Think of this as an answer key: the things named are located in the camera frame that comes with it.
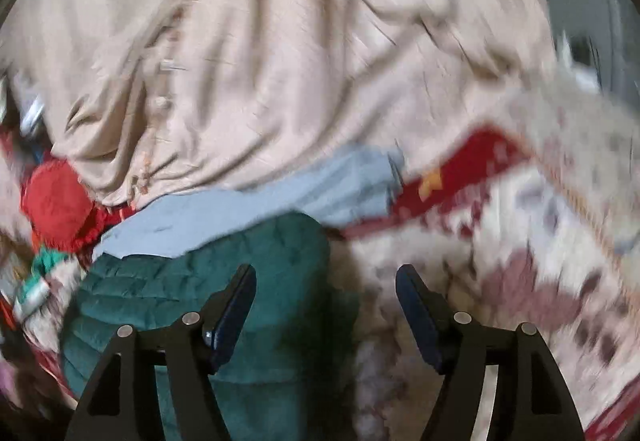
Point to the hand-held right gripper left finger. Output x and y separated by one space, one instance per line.
231 321

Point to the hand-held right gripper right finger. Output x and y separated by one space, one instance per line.
421 321

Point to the green puffer jacket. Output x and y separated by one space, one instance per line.
260 281

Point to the floral red patterned blanket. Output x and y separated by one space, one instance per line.
510 271

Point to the light blue fleece garment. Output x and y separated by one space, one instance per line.
260 208

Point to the green and white cloth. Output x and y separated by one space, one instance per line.
37 278

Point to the red ruffled cushion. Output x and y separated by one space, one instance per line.
55 201

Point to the beige fringed bedspread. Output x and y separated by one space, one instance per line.
280 56

